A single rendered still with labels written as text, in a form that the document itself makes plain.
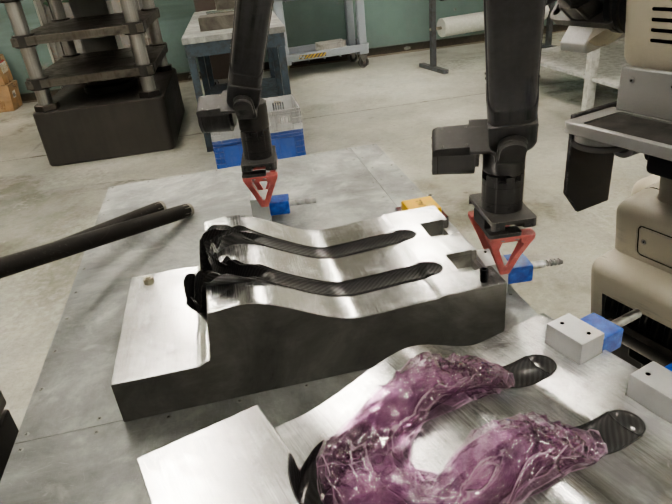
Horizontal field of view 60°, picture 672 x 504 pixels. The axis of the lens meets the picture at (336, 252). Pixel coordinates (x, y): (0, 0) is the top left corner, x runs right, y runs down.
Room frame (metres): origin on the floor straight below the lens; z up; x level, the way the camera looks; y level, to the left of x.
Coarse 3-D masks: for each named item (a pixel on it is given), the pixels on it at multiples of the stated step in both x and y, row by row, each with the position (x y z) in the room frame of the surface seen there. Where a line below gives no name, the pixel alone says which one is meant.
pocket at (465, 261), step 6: (462, 252) 0.71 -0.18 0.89; (468, 252) 0.71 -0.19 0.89; (474, 252) 0.71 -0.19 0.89; (450, 258) 0.71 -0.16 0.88; (456, 258) 0.71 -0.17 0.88; (462, 258) 0.71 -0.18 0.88; (468, 258) 0.71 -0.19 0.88; (474, 258) 0.71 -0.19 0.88; (456, 264) 0.71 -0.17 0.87; (462, 264) 0.71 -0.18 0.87; (468, 264) 0.71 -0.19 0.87; (474, 264) 0.70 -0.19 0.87; (480, 264) 0.69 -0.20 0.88; (462, 270) 0.70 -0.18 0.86; (468, 270) 0.70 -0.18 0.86
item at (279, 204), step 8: (264, 192) 1.10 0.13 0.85; (256, 200) 1.07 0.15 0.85; (272, 200) 1.09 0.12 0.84; (280, 200) 1.08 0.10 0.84; (288, 200) 1.08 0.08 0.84; (296, 200) 1.10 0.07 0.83; (304, 200) 1.09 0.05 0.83; (312, 200) 1.09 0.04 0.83; (256, 208) 1.07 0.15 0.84; (264, 208) 1.07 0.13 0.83; (272, 208) 1.08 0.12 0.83; (280, 208) 1.08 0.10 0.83; (288, 208) 1.08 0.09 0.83; (256, 216) 1.07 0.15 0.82; (264, 216) 1.07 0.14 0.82
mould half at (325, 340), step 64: (256, 256) 0.69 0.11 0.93; (384, 256) 0.73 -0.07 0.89; (128, 320) 0.67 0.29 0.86; (192, 320) 0.66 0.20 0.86; (256, 320) 0.57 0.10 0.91; (320, 320) 0.58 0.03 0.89; (384, 320) 0.59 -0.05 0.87; (448, 320) 0.61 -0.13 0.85; (128, 384) 0.54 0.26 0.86; (192, 384) 0.55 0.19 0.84; (256, 384) 0.57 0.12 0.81
